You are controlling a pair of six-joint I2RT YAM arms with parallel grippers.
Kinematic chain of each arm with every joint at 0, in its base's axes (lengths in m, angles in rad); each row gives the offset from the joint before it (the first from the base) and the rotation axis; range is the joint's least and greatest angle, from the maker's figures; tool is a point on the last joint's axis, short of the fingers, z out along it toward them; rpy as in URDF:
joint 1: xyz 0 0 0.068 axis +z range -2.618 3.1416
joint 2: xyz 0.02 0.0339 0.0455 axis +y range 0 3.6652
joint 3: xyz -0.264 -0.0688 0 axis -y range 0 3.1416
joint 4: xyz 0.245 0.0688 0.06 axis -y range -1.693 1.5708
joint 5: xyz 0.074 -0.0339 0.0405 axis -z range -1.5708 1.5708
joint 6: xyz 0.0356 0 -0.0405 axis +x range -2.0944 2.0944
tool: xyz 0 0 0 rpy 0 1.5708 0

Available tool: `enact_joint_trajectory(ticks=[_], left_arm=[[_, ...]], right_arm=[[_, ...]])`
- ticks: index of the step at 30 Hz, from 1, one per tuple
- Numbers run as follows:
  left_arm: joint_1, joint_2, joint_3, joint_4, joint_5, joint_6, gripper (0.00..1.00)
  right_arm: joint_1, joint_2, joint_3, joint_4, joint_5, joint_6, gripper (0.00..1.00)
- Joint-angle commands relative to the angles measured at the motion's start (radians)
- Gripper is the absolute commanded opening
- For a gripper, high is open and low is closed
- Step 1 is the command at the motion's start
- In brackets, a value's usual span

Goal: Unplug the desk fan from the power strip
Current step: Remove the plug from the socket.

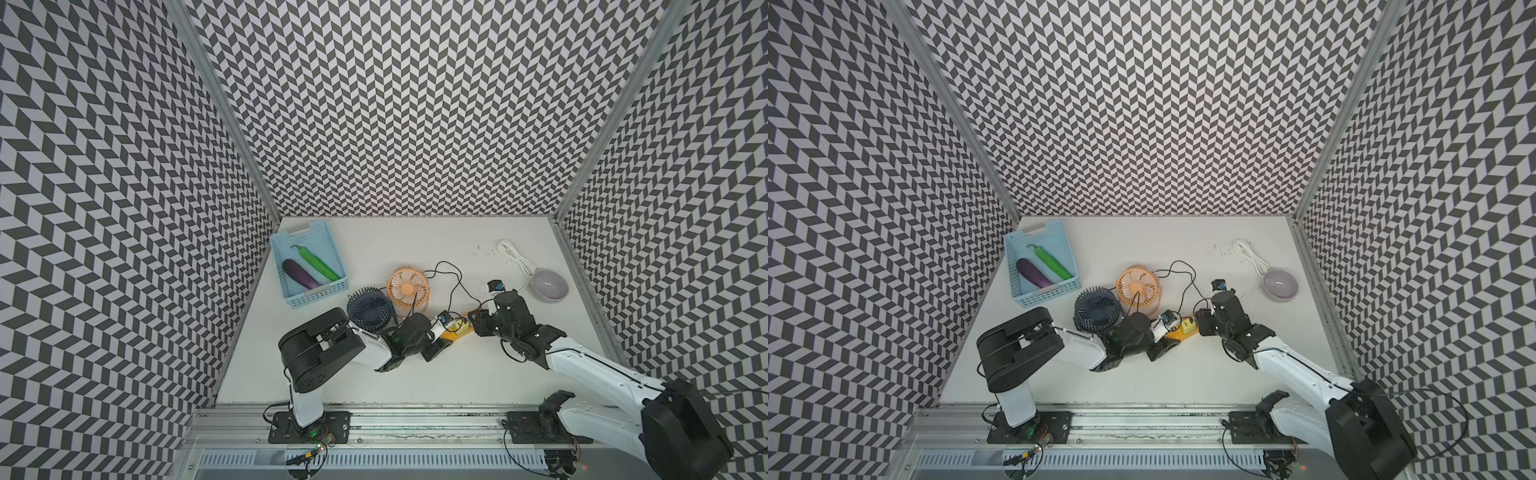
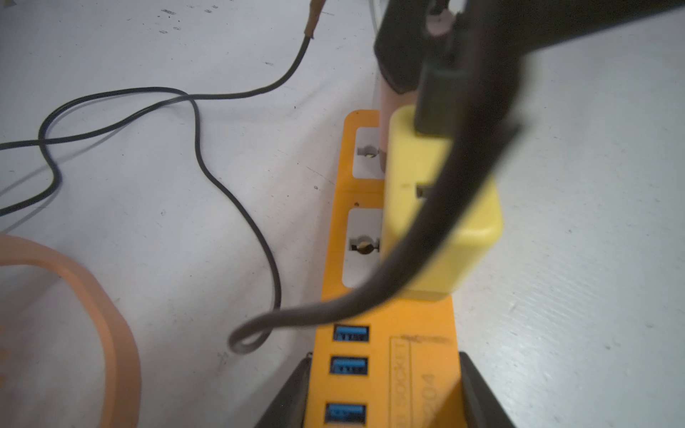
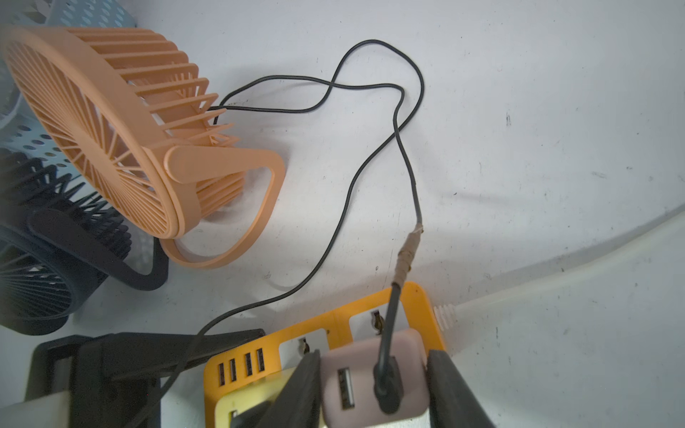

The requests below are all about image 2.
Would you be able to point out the yellow usb charger plug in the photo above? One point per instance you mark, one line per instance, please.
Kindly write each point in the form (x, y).
(441, 208)

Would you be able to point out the orange desk fan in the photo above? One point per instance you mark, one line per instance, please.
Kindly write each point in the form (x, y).
(123, 379)

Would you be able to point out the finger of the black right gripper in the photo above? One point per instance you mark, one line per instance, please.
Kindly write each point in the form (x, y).
(402, 43)
(520, 27)

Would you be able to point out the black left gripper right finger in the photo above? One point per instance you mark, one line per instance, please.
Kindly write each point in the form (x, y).
(481, 407)

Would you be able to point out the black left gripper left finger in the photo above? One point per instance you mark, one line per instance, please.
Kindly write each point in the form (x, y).
(287, 410)

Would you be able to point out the orange power strip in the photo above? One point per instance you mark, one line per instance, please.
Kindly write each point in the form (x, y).
(406, 372)

